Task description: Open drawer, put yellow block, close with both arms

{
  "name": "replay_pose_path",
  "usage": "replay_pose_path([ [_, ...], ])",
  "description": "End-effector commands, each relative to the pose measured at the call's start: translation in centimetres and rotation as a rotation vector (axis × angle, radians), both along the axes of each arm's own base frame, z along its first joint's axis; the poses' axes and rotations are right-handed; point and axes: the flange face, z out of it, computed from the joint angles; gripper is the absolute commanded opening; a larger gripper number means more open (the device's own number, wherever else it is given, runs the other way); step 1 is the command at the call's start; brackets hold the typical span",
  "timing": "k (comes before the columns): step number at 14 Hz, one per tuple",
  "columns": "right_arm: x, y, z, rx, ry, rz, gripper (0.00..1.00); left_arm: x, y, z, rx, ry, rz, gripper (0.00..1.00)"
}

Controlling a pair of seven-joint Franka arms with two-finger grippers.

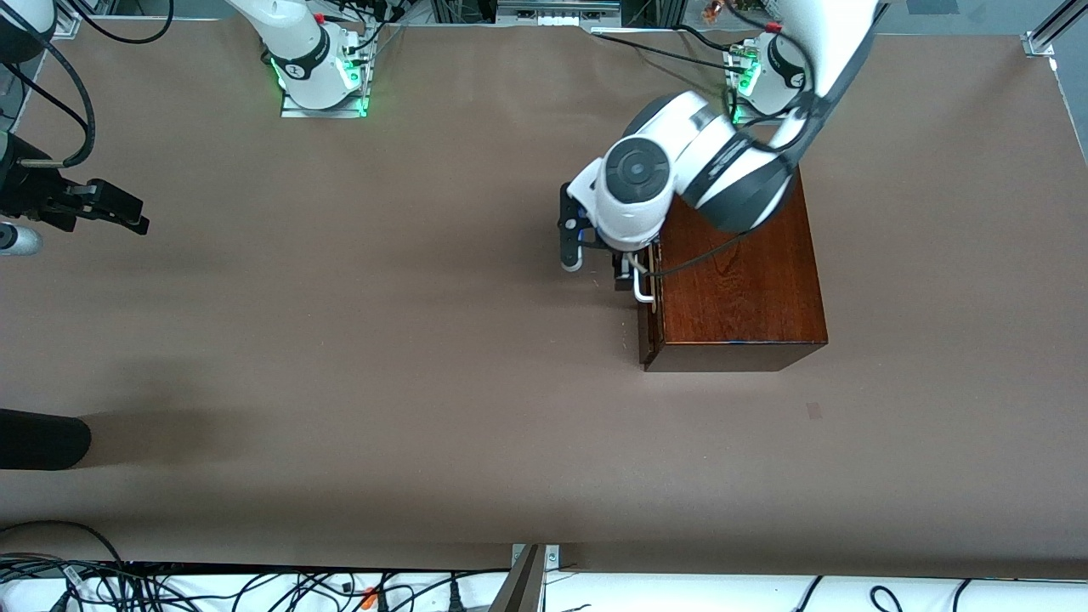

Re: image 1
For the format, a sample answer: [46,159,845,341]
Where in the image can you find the aluminium profile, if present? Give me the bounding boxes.
[1020,0,1088,59]

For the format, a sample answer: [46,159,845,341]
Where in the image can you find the dark metal bar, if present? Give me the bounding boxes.
[489,544,545,612]

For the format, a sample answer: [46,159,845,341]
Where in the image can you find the dark wooden box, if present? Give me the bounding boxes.
[637,166,830,373]

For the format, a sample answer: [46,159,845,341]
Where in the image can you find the black looped cable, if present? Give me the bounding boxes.
[66,0,176,46]

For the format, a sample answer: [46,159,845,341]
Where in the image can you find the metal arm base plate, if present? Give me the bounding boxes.
[280,85,368,120]

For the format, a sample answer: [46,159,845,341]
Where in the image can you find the black cylinder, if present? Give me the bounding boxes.
[0,408,92,471]

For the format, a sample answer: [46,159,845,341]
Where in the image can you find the black table cable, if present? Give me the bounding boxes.
[591,25,736,71]

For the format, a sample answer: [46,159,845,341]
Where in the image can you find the grey metal bracket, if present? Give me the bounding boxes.
[512,544,560,572]

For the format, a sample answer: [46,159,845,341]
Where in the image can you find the wooden drawer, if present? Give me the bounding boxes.
[637,242,660,366]

